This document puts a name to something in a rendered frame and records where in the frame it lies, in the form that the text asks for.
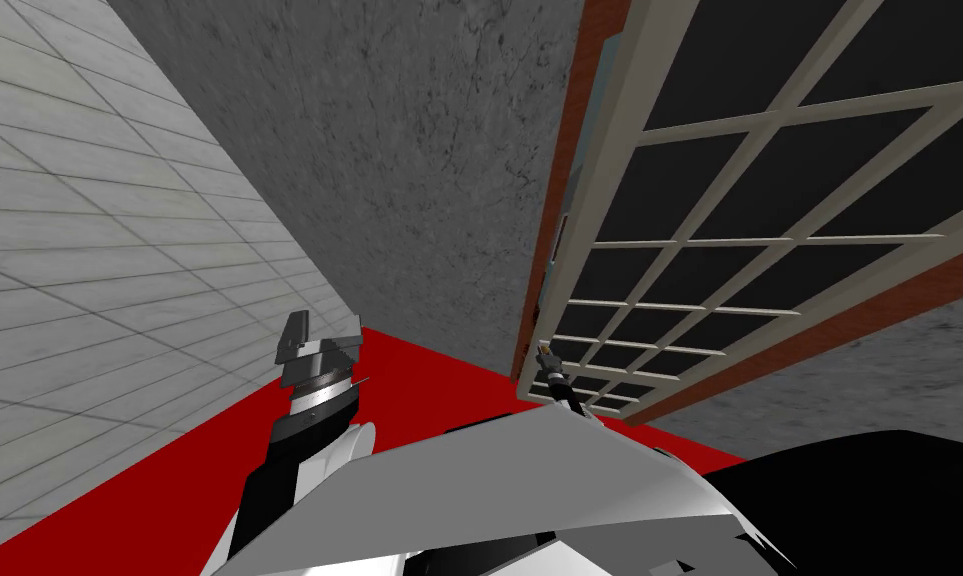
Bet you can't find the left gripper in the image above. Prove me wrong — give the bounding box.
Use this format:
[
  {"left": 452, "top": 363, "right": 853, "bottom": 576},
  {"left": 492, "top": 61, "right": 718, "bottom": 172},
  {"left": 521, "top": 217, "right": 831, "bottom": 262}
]
[{"left": 276, "top": 311, "right": 370, "bottom": 401}]

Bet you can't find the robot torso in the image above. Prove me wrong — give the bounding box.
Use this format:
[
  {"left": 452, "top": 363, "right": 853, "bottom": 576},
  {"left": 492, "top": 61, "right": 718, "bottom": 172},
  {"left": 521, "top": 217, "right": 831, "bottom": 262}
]
[{"left": 208, "top": 340, "right": 796, "bottom": 576}]

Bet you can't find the beige lattice glass door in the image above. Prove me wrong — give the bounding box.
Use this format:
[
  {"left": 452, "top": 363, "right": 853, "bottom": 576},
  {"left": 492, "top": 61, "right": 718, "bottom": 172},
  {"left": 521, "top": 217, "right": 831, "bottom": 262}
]
[{"left": 516, "top": 0, "right": 963, "bottom": 424}]

